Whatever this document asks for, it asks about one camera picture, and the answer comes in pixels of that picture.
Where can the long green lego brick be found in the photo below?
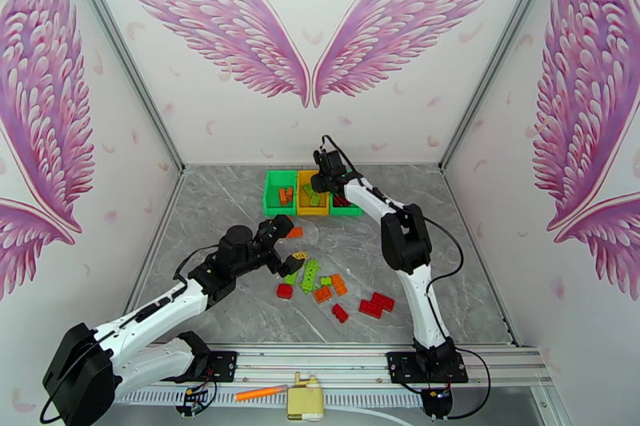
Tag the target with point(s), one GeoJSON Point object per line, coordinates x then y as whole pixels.
{"type": "Point", "coordinates": [311, 273]}

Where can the small orange lego brick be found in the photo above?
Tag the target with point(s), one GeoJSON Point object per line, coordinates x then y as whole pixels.
{"type": "Point", "coordinates": [283, 196]}

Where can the small green lego brick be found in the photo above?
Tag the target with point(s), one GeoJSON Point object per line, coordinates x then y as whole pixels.
{"type": "Point", "coordinates": [325, 281]}

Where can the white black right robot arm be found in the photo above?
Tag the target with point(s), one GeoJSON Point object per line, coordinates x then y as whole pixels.
{"type": "Point", "coordinates": [425, 309]}

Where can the yellow plastic bin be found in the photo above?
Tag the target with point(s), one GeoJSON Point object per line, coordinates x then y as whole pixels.
{"type": "Point", "coordinates": [312, 211]}

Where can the green plastic bin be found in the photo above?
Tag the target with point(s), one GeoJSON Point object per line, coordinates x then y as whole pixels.
{"type": "Point", "coordinates": [350, 212]}
{"type": "Point", "coordinates": [272, 210]}

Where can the orange marker pen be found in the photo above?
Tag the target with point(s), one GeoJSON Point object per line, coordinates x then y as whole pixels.
{"type": "Point", "coordinates": [260, 393]}

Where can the beige box device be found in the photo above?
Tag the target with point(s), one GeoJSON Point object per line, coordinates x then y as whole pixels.
{"type": "Point", "coordinates": [305, 402]}

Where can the white tube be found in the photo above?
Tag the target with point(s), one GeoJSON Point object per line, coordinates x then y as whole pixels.
{"type": "Point", "coordinates": [370, 414]}

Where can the black power adapter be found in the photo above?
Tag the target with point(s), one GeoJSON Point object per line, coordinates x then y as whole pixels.
{"type": "Point", "coordinates": [437, 402]}

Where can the aluminium table edge rail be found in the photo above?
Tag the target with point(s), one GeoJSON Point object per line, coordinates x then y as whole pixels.
{"type": "Point", "coordinates": [166, 220]}
{"type": "Point", "coordinates": [463, 217]}

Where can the aluminium mounting rail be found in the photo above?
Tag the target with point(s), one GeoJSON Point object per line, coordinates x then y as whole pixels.
{"type": "Point", "coordinates": [310, 364]}

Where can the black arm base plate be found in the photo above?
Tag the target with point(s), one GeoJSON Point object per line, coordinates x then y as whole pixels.
{"type": "Point", "coordinates": [400, 367]}
{"type": "Point", "coordinates": [222, 364]}

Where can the aluminium frame post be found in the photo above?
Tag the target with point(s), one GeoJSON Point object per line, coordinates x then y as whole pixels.
{"type": "Point", "coordinates": [120, 42]}
{"type": "Point", "coordinates": [509, 40]}

